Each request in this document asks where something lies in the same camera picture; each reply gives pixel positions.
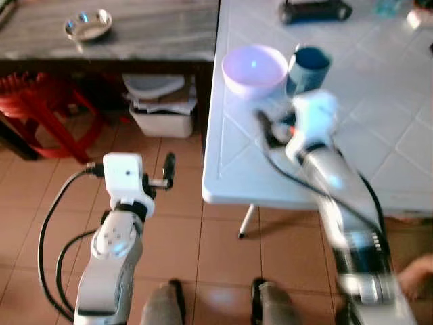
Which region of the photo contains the grey marble counter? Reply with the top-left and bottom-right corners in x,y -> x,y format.
0,0 -> 221,64

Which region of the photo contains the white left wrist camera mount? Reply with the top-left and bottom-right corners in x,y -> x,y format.
101,152 -> 156,216

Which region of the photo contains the black oblong device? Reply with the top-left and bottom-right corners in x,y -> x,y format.
280,0 -> 354,26

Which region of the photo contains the teal drinking glass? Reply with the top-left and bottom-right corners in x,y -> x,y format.
375,0 -> 401,18

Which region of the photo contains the white lidded plastic bin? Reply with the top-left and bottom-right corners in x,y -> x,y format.
122,73 -> 199,139

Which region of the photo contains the pale purple plastic bowl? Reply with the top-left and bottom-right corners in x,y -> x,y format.
221,44 -> 290,102

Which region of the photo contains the grey robot leg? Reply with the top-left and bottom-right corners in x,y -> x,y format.
250,277 -> 302,325
138,280 -> 187,325

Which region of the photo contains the small shiny metal bowl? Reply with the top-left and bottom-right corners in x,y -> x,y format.
64,9 -> 114,42

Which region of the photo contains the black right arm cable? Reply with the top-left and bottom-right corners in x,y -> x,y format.
260,135 -> 388,242

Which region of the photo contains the grey left robot leg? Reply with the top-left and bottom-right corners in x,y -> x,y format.
138,280 -> 187,325

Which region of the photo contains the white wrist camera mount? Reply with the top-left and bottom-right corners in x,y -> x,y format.
101,152 -> 156,216
286,90 -> 340,163

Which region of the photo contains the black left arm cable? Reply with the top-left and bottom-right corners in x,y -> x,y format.
37,165 -> 104,322

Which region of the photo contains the dark blue cup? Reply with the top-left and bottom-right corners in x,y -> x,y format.
286,45 -> 333,96

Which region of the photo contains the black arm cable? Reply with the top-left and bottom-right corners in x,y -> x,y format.
37,165 -> 104,322
260,135 -> 388,242

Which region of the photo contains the white metal table leg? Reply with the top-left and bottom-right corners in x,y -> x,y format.
237,203 -> 258,240

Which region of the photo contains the grey right robot leg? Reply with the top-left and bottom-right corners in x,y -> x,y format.
250,277 -> 302,325

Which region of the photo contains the red plastic stool stack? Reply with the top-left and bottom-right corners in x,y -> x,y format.
0,71 -> 107,164

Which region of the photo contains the white flat dish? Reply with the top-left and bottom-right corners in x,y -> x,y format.
406,7 -> 433,30

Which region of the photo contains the white plastic folding table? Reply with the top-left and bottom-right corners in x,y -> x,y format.
202,0 -> 433,208

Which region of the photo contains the bare person foot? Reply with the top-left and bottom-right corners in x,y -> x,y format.
397,255 -> 433,300

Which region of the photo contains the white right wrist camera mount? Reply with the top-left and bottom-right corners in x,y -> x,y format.
286,90 -> 340,163

